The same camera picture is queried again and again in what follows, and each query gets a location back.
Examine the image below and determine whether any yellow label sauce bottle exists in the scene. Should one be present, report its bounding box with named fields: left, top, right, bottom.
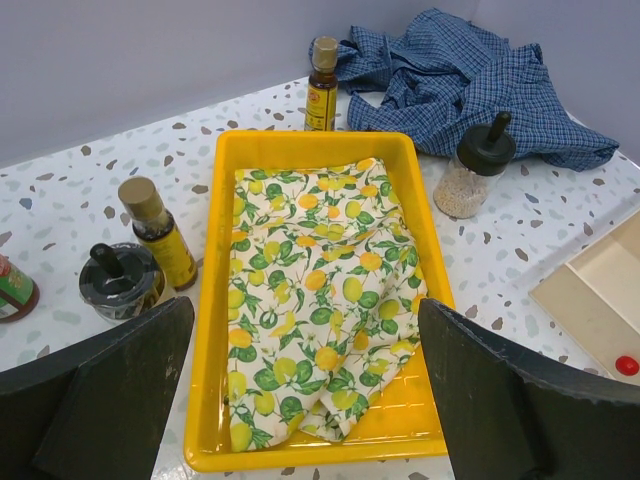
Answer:
left=118, top=176, right=198, bottom=291

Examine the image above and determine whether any sesame seed shaker jar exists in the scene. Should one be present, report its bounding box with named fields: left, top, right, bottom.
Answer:
left=433, top=111, right=516, bottom=219

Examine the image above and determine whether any cream divided organizer box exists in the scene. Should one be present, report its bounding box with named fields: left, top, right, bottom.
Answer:
left=530, top=213, right=639, bottom=385

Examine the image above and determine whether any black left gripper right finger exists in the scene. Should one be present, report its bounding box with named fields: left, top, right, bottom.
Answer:
left=418, top=299, right=639, bottom=479

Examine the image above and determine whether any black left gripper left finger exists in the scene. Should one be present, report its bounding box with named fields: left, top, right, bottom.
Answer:
left=1, top=296, right=195, bottom=479

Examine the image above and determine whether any small red cap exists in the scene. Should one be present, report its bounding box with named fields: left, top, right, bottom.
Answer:
left=615, top=355, right=640, bottom=377

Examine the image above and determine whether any black lid seasoning jar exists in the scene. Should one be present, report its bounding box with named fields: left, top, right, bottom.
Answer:
left=79, top=242, right=173, bottom=324

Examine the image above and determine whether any lemon print cloth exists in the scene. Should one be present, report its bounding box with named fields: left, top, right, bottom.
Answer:
left=227, top=157, right=428, bottom=452

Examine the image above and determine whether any yellow label oil bottle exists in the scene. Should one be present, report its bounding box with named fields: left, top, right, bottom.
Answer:
left=305, top=36, right=338, bottom=131

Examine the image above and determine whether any blue checkered shirt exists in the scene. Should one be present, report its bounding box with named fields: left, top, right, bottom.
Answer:
left=336, top=8, right=619, bottom=171

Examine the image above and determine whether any red chili sauce bottle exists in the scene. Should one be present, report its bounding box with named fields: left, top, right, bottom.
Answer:
left=0, top=255, right=40, bottom=323

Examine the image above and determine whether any yellow plastic tray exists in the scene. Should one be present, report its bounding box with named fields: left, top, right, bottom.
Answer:
left=184, top=130, right=453, bottom=473

